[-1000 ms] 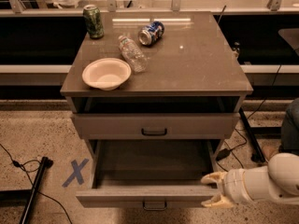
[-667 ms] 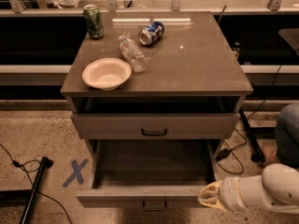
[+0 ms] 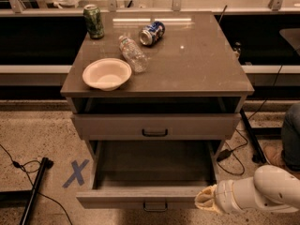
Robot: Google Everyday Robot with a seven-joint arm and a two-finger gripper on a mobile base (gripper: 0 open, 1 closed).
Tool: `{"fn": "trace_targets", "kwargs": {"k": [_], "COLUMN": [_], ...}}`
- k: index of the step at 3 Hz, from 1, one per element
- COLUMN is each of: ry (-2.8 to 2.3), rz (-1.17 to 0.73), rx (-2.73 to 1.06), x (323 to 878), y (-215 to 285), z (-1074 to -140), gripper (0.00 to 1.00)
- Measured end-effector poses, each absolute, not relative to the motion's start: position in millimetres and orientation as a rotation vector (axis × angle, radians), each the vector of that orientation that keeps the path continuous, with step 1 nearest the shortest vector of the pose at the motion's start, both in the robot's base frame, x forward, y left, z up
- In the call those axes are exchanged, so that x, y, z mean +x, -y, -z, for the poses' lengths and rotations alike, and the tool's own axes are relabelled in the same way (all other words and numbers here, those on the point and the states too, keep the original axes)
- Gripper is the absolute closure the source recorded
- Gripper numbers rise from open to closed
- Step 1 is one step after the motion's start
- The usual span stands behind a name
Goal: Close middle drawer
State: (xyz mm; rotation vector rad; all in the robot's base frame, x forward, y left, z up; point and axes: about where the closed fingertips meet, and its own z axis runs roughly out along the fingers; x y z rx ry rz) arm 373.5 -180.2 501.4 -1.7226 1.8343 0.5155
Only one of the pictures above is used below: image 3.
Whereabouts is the person leg in jeans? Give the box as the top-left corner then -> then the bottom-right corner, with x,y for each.
281,103 -> 300,172

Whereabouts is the blue tape cross mark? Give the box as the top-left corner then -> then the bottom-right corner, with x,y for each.
63,159 -> 89,188

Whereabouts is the grey drawer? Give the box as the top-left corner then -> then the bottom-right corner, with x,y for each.
77,141 -> 220,212
71,113 -> 241,141

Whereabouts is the clear plastic water bottle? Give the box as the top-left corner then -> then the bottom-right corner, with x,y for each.
119,36 -> 148,73

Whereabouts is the black cable left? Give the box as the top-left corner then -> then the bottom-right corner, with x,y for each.
0,143 -> 73,225

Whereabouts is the black stand leg left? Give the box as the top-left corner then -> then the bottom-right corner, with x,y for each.
0,157 -> 53,225

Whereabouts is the black stand leg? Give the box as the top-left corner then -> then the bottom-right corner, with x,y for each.
240,110 -> 266,163
0,157 -> 53,225

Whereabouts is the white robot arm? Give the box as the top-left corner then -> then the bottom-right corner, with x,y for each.
194,165 -> 300,214

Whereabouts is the grey drawer cabinet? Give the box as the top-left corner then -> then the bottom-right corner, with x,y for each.
60,10 -> 255,157

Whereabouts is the white paper bowl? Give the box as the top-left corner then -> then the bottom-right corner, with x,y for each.
82,58 -> 132,91

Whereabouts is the blue soda can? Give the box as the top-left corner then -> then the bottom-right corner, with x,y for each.
139,21 -> 165,46

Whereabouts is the black stand leg right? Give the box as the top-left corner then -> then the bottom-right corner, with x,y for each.
240,110 -> 266,163

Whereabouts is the black power adapter with cable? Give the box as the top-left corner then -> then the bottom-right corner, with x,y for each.
216,63 -> 285,176

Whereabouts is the tan shoe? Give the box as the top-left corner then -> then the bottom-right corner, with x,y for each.
263,145 -> 300,180

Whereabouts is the grey top drawer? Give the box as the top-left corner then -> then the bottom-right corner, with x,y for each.
71,113 -> 241,141

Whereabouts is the green soda can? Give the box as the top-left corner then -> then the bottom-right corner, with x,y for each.
83,5 -> 104,39

